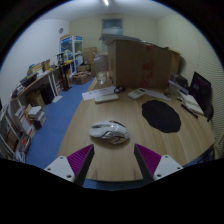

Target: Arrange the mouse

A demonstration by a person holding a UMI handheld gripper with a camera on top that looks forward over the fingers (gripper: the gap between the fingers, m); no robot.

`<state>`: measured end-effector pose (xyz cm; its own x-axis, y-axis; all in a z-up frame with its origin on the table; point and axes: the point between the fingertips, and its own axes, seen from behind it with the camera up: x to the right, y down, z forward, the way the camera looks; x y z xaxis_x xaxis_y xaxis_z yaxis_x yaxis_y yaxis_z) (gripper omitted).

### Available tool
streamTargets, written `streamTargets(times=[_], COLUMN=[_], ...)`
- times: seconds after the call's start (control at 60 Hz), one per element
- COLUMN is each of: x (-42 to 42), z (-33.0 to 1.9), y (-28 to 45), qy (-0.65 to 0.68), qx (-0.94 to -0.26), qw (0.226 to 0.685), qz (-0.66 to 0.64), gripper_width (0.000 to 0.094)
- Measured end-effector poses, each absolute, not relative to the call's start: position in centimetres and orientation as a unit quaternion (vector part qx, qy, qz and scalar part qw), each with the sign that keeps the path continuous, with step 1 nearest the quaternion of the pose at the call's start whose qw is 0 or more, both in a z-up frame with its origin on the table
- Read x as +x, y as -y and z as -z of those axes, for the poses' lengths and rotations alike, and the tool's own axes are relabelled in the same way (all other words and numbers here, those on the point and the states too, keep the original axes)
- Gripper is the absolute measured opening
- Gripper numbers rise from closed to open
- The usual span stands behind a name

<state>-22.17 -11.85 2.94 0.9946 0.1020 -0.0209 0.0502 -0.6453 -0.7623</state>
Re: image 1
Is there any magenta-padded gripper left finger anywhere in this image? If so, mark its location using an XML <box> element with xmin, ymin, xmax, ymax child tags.
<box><xmin>43</xmin><ymin>143</ymin><xmax>95</xmax><ymax>187</ymax></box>

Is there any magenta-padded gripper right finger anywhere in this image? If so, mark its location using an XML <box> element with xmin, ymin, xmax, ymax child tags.
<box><xmin>133</xmin><ymin>143</ymin><xmax>184</xmax><ymax>184</ymax></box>

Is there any white and black computer mouse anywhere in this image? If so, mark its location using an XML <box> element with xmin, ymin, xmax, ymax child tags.
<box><xmin>88</xmin><ymin>119</ymin><xmax>130</xmax><ymax>145</ymax></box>

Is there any black mouse pad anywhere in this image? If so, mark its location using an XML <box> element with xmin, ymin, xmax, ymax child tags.
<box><xmin>141</xmin><ymin>99</ymin><xmax>183</xmax><ymax>134</ymax></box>

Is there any bookshelf unit with books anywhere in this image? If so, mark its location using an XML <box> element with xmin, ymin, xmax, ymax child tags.
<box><xmin>0</xmin><ymin>99</ymin><xmax>48</xmax><ymax>164</ymax></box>

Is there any black marker pen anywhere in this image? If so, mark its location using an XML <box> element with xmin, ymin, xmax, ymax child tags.
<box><xmin>180</xmin><ymin>103</ymin><xmax>199</xmax><ymax>119</ymax></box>

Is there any white open notebook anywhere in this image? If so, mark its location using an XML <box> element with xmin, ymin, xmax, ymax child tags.
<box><xmin>178</xmin><ymin>90</ymin><xmax>205</xmax><ymax>116</ymax></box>

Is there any black chair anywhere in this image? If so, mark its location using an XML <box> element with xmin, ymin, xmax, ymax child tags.
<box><xmin>206</xmin><ymin>103</ymin><xmax>215</xmax><ymax>123</ymax></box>

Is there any white remote control with display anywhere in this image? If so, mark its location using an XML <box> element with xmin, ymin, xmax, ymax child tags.
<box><xmin>127</xmin><ymin>87</ymin><xmax>147</xmax><ymax>100</ymax></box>

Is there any long blue box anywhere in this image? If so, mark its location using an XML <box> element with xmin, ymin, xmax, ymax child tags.
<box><xmin>168</xmin><ymin>79</ymin><xmax>189</xmax><ymax>96</ymax></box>

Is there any plain white flat remote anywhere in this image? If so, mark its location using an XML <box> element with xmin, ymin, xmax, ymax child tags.
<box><xmin>94</xmin><ymin>93</ymin><xmax>120</xmax><ymax>104</ymax></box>

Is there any black monitor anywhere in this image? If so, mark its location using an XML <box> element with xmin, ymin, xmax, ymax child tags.
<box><xmin>189</xmin><ymin>71</ymin><xmax>213</xmax><ymax>111</ymax></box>

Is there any small cardboard box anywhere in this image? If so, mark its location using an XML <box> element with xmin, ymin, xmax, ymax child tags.
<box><xmin>72</xmin><ymin>71</ymin><xmax>92</xmax><ymax>85</ymax></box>

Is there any black metal stand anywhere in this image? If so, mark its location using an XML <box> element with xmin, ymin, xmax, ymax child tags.
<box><xmin>55</xmin><ymin>52</ymin><xmax>73</xmax><ymax>92</ymax></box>

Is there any tall narrow cardboard box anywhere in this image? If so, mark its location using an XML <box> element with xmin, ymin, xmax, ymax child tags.
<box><xmin>168</xmin><ymin>48</ymin><xmax>183</xmax><ymax>76</ymax></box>

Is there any large brown cardboard box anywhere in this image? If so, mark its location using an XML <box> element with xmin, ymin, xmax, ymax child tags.
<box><xmin>107</xmin><ymin>38</ymin><xmax>181</xmax><ymax>89</ymax></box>

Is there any blue and white display cabinet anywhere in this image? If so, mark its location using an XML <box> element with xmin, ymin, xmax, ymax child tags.
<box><xmin>59</xmin><ymin>34</ymin><xmax>84</xmax><ymax>74</ymax></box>

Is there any window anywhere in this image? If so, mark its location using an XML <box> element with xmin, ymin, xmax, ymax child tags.
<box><xmin>101</xmin><ymin>18</ymin><xmax>124</xmax><ymax>36</ymax></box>

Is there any black coiled cable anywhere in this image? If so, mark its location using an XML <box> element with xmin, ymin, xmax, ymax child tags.
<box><xmin>113</xmin><ymin>86</ymin><xmax>126</xmax><ymax>94</ymax></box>

